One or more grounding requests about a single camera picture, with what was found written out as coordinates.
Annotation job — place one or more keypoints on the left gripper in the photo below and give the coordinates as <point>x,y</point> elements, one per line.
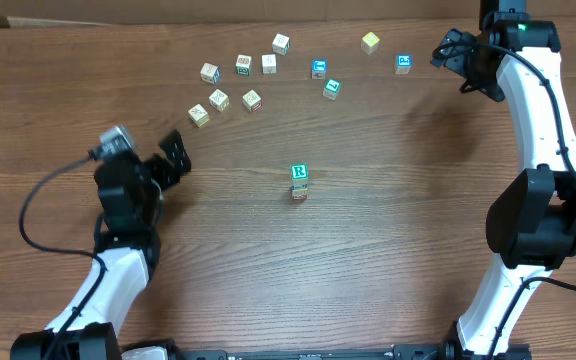
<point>160,170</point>

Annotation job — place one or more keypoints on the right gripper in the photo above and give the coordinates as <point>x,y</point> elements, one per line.
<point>466,58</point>

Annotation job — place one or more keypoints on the green R block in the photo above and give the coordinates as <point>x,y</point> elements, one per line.
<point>299,173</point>

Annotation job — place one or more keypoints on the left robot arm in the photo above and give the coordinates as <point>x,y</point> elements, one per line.
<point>125,253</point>

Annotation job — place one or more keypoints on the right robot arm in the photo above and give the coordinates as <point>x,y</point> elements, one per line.
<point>531,227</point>

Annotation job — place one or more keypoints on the wooden block yellow S side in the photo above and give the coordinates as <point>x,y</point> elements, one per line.
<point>199,115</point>

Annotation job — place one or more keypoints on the blue P block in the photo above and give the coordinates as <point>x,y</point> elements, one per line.
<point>403,64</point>

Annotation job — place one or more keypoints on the cardboard backdrop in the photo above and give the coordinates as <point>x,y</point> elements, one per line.
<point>70,12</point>

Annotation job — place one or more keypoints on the wooden block car picture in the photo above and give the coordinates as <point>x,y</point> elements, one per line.
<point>210,73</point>

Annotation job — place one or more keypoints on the wooden block red side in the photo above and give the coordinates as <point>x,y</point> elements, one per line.
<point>252,101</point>

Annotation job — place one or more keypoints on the block with green B side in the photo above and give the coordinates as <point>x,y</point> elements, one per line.
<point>243,65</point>

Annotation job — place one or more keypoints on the plain wooden block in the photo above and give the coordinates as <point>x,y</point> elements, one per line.
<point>269,64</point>

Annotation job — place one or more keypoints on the green L block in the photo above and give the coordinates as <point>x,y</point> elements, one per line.
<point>332,89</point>

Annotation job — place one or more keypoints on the wooden block top blue side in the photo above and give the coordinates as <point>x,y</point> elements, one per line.
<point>281,44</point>

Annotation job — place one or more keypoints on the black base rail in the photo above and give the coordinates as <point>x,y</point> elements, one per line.
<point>308,354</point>

